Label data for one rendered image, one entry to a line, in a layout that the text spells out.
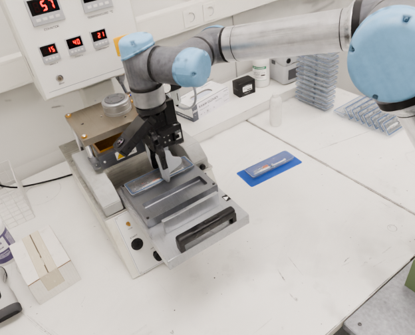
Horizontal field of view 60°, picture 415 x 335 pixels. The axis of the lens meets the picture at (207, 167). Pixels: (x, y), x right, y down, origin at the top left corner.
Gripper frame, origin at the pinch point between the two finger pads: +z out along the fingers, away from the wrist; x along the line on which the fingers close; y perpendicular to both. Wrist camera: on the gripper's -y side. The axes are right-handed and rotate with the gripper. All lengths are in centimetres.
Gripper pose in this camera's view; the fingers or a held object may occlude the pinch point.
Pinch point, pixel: (159, 173)
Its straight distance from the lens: 96.4
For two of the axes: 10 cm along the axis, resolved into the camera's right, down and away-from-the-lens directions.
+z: 1.2, 7.8, 6.1
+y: 8.3, -4.2, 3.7
